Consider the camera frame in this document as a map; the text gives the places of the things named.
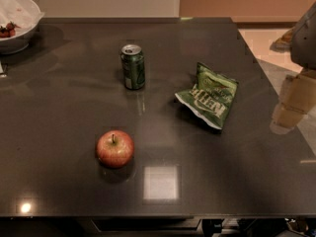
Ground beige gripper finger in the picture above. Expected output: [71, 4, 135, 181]
[270, 103, 305, 135]

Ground green jalapeno chip bag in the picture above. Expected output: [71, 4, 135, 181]
[175, 62, 238, 130]

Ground green soda can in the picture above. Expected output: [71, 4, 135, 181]
[120, 44, 145, 90]

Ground red strawberries in bowl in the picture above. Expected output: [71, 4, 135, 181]
[0, 22, 18, 39]

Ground red apple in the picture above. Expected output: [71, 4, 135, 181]
[96, 130, 134, 169]

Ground white napkin in bowl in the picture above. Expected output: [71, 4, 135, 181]
[0, 0, 43, 30]

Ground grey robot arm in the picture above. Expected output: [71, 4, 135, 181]
[270, 2, 316, 134]

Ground white bowl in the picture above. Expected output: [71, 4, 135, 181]
[0, 0, 45, 55]

